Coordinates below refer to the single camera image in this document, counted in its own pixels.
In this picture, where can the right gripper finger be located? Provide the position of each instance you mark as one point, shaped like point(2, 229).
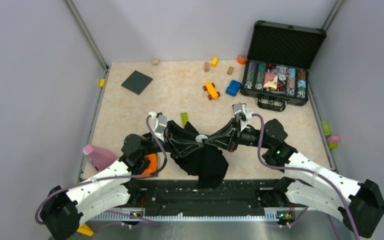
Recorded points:
point(223, 133)
point(222, 144)

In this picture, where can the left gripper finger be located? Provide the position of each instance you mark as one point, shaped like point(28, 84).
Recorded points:
point(184, 148)
point(188, 132)

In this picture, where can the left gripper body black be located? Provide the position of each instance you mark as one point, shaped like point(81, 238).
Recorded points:
point(164, 144)

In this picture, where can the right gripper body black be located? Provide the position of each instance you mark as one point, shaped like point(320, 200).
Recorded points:
point(247, 137)

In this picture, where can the black garment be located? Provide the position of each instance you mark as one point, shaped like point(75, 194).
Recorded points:
point(208, 163)

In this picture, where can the round white brooch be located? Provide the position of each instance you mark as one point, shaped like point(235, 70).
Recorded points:
point(201, 138)

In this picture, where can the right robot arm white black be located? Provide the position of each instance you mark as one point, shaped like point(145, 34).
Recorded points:
point(358, 205)

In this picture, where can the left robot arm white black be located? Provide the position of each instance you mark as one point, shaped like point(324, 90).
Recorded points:
point(65, 209)

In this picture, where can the lime green lego plate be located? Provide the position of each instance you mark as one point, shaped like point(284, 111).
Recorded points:
point(184, 118)

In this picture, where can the orange curved toy piece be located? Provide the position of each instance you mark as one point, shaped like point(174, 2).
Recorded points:
point(152, 166)

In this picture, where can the yellow toy car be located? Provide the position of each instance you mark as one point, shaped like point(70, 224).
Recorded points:
point(212, 93)

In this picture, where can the blue toy car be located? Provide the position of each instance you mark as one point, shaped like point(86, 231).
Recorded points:
point(233, 88)

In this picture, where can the tan wooden block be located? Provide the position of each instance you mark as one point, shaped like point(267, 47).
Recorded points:
point(230, 70)

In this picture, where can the pink plastic piece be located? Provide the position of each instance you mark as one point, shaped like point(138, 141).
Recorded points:
point(99, 157)

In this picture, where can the grey lego baseplate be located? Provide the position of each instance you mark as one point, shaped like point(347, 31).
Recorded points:
point(137, 82)

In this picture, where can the brown wooden block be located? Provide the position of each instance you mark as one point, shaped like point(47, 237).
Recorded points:
point(206, 67)

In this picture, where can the yellow lego brick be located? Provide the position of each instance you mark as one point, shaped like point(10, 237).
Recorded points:
point(214, 62)

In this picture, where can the black poker chip case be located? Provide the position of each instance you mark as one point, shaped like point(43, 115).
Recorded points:
point(278, 60)

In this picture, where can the orange round object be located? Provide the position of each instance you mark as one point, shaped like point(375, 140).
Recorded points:
point(242, 59)

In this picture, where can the light wooden cube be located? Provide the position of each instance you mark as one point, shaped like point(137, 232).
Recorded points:
point(155, 62)

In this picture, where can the yellow wedge block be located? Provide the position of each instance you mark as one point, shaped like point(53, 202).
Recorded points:
point(84, 229)

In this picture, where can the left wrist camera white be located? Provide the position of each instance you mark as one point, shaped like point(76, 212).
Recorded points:
point(159, 125)

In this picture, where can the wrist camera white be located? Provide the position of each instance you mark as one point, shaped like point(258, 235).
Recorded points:
point(159, 125)
point(242, 114)

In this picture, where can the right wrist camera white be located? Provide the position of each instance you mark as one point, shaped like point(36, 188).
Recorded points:
point(242, 114)

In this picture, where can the pink green toys on rail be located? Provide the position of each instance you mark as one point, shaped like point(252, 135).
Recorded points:
point(332, 140)

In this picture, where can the small yellow brick on rail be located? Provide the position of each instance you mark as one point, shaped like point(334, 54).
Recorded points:
point(102, 83)

